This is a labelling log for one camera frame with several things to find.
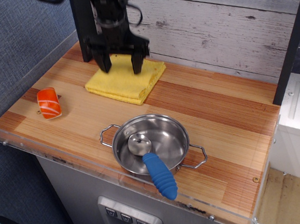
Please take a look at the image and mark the stainless steel pot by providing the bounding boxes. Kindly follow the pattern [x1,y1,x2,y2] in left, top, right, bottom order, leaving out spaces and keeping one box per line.
[100,114,208,180]

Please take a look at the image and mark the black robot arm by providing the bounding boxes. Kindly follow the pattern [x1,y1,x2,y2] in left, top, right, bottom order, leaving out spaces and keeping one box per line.
[87,0,150,74]

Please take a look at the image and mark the black right vertical post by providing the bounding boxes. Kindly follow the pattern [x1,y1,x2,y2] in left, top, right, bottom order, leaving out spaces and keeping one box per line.
[273,2,300,106]

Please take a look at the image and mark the yellow towel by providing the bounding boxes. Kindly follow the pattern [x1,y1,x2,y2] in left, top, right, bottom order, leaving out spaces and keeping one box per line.
[84,54,166,105]

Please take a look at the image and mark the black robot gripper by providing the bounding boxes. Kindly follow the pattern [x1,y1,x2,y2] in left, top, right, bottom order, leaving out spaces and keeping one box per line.
[91,19,150,74]

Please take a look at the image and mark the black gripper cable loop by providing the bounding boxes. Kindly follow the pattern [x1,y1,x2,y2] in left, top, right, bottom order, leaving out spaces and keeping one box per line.
[126,2,144,28]

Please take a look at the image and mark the silver button control panel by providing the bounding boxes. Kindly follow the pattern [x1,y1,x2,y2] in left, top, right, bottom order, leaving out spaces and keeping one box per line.
[97,196,163,224]

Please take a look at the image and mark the black left vertical post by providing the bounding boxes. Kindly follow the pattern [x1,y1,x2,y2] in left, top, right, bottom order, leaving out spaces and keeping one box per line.
[69,0,99,62]

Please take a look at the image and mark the clear acrylic table guard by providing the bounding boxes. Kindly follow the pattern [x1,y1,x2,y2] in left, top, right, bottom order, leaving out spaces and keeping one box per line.
[0,14,289,224]

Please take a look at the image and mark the black vertical post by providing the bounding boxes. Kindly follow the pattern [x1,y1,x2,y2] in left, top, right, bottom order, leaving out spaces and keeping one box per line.
[69,0,99,62]
[273,2,300,106]

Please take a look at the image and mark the white ribbed appliance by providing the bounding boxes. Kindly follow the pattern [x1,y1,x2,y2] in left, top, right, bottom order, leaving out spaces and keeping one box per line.
[269,73,300,177]

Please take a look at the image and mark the orange salmon sushi toy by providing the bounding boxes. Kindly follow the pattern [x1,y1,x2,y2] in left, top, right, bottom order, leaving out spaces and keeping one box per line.
[36,87,62,120]

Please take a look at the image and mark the blue handled metal spoon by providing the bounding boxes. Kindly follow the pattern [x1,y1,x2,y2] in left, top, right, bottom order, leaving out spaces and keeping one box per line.
[127,133,178,200]

